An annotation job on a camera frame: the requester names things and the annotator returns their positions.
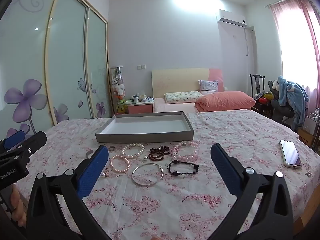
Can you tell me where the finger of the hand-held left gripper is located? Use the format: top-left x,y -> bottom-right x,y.
5,131 -> 48,160
0,129 -> 26,152

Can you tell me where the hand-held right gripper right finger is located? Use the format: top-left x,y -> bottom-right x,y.
210,143 -> 295,240

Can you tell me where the white air conditioner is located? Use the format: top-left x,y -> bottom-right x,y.
216,9 -> 247,28

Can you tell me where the grey shallow cardboard tray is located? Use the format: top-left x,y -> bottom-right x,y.
95,111 -> 194,143

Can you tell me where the white pearl bracelet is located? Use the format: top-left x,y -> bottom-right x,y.
121,143 -> 145,159

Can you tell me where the pink large-bead bracelet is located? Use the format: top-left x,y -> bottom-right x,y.
169,140 -> 201,162

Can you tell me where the grey office chair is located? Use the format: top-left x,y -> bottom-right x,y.
267,80 -> 300,128

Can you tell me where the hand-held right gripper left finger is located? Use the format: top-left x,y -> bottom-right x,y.
26,144 -> 113,240

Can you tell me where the person's left hand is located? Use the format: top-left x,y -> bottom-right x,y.
9,187 -> 27,228

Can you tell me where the dark red bead bracelet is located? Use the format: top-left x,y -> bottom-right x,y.
149,145 -> 171,161

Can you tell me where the clear tube of plush toys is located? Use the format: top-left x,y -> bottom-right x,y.
110,66 -> 126,115

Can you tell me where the floral cream pillow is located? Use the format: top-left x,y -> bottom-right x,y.
164,91 -> 203,104

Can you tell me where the dark wooden chair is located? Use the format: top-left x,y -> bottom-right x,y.
250,74 -> 266,99

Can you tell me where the yellow green plush toy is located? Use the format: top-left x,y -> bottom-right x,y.
115,97 -> 128,114

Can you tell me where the pink and beige nightstand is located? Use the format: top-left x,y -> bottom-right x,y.
127,97 -> 153,115

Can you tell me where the white smartphone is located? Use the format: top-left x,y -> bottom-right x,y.
279,139 -> 303,168

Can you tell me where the pink floral tablecloth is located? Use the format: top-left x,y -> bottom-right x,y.
7,111 -> 320,240

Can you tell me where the folded salmon quilt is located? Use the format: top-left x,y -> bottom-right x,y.
195,91 -> 256,112

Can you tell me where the flower print sliding wardrobe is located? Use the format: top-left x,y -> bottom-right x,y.
0,0 -> 109,140

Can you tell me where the curtain rod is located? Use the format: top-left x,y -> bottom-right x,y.
266,0 -> 304,7

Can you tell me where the cardboard box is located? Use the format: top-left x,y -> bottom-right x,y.
299,127 -> 317,147

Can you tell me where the black bead bracelet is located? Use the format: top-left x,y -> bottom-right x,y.
168,159 -> 200,176

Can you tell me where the small purple pillow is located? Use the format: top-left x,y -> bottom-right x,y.
198,80 -> 219,95

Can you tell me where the white air conditioner pipe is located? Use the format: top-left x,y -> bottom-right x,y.
244,27 -> 255,57

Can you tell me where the thin silver bangle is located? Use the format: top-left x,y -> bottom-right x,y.
132,163 -> 165,186

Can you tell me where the white pearl necklace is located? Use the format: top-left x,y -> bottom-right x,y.
109,155 -> 131,173

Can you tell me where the pink curtain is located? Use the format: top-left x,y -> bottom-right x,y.
269,0 -> 320,153

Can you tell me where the beige and pink headboard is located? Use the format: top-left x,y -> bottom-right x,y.
151,68 -> 223,98

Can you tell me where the pink bed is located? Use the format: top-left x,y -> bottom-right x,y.
152,97 -> 253,113

